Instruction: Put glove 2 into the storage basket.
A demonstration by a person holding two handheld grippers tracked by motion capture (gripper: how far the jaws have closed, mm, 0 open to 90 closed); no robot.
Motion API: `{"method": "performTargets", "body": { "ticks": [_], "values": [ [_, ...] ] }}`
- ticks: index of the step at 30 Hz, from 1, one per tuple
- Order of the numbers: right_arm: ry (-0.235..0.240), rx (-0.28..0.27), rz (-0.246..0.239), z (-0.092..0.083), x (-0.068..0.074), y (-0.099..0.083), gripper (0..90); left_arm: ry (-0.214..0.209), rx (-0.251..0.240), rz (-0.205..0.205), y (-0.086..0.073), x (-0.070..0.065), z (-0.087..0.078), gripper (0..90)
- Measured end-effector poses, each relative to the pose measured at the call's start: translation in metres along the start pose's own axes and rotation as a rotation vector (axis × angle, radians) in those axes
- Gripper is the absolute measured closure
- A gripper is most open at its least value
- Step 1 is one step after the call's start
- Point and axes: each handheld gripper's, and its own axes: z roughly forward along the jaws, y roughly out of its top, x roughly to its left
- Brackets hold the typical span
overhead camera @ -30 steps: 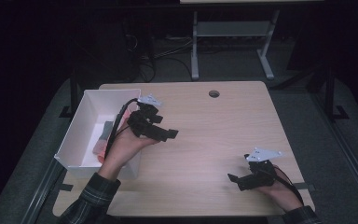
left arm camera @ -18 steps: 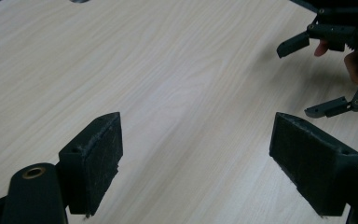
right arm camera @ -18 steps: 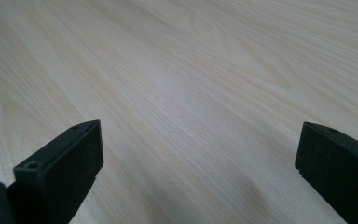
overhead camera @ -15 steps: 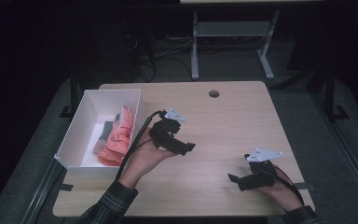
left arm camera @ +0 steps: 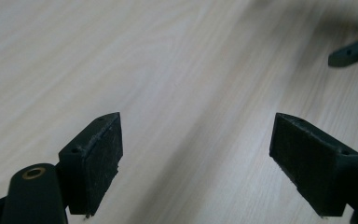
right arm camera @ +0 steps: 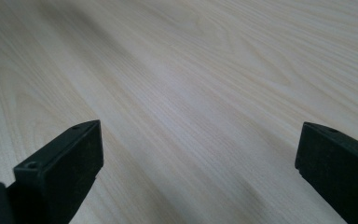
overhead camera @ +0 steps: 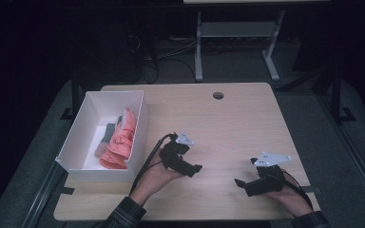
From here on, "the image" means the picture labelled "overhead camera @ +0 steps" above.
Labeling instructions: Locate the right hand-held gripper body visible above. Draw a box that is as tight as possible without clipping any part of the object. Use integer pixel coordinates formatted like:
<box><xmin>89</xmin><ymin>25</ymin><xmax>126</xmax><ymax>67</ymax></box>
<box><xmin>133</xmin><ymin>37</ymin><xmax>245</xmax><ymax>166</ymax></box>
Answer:
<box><xmin>245</xmin><ymin>151</ymin><xmax>293</xmax><ymax>198</ymax></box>

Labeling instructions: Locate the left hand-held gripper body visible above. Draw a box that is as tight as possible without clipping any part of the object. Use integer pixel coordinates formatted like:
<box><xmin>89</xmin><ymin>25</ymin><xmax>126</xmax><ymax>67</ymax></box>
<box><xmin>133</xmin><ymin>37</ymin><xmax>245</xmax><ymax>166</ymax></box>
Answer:
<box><xmin>159</xmin><ymin>130</ymin><xmax>195</xmax><ymax>178</ymax></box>

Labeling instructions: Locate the pink ski glove grey palm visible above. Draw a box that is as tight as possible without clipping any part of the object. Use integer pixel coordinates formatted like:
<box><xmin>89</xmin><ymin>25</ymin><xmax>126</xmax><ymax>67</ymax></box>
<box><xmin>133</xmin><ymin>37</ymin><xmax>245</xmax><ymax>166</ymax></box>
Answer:
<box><xmin>99</xmin><ymin>126</ymin><xmax>131</xmax><ymax>170</ymax></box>

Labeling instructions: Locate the white rectangular box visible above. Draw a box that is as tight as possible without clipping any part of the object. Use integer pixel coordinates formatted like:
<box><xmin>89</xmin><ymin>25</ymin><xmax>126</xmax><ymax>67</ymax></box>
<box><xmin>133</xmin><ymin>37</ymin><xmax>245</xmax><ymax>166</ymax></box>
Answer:
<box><xmin>54</xmin><ymin>90</ymin><xmax>150</xmax><ymax>183</ymax></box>

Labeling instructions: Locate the person's right hand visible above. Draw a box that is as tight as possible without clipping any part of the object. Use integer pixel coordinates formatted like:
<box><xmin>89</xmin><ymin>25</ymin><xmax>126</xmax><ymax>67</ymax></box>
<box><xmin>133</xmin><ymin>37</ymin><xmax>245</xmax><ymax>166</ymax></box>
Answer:
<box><xmin>262</xmin><ymin>172</ymin><xmax>315</xmax><ymax>218</ymax></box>

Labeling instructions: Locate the person's left hand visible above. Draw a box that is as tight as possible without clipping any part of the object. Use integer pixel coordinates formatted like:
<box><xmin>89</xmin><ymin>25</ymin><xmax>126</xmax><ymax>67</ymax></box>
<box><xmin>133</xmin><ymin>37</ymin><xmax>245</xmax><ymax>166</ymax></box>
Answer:
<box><xmin>129</xmin><ymin>155</ymin><xmax>183</xmax><ymax>207</ymax></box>

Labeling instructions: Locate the black metal stand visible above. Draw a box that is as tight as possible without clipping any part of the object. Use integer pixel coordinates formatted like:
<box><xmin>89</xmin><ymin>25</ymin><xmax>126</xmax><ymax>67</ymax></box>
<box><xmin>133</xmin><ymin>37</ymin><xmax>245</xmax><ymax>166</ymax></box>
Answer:
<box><xmin>60</xmin><ymin>69</ymin><xmax>84</xmax><ymax>122</ymax></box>
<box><xmin>313</xmin><ymin>63</ymin><xmax>357</xmax><ymax>124</ymax></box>

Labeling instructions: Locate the grey metal stand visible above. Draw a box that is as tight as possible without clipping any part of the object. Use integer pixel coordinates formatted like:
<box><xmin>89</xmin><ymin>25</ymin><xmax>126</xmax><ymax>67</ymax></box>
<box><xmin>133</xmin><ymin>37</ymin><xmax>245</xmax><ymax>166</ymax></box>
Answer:
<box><xmin>194</xmin><ymin>9</ymin><xmax>286</xmax><ymax>83</ymax></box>

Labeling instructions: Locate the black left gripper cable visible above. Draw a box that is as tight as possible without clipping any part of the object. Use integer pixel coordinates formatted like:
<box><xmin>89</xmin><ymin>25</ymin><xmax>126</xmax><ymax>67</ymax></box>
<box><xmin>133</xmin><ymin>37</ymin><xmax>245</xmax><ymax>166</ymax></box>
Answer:
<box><xmin>128</xmin><ymin>132</ymin><xmax>177</xmax><ymax>196</ymax></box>

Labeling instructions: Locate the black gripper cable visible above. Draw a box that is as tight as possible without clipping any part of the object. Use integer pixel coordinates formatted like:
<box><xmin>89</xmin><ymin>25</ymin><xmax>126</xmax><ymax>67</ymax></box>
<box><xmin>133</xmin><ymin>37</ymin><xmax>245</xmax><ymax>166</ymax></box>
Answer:
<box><xmin>128</xmin><ymin>132</ymin><xmax>177</xmax><ymax>196</ymax></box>
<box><xmin>281</xmin><ymin>170</ymin><xmax>315</xmax><ymax>210</ymax></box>

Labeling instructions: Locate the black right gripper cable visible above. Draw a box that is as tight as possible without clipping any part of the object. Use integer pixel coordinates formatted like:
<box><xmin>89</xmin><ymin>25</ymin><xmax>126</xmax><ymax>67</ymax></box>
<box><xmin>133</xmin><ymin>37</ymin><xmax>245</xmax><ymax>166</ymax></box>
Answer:
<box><xmin>281</xmin><ymin>170</ymin><xmax>315</xmax><ymax>210</ymax></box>

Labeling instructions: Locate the metal floor rail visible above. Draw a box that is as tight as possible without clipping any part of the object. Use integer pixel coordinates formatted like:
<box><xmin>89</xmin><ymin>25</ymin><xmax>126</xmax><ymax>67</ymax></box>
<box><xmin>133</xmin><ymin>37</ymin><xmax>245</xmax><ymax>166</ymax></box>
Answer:
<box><xmin>317</xmin><ymin>94</ymin><xmax>365</xmax><ymax>210</ymax></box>
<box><xmin>20</xmin><ymin>161</ymin><xmax>67</xmax><ymax>228</ymax></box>

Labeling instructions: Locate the bundle of floor cables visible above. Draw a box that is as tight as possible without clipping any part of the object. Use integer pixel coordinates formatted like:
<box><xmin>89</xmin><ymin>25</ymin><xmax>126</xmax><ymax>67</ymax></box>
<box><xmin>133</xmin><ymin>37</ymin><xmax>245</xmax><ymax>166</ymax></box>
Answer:
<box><xmin>125</xmin><ymin>31</ymin><xmax>198</xmax><ymax>85</ymax></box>

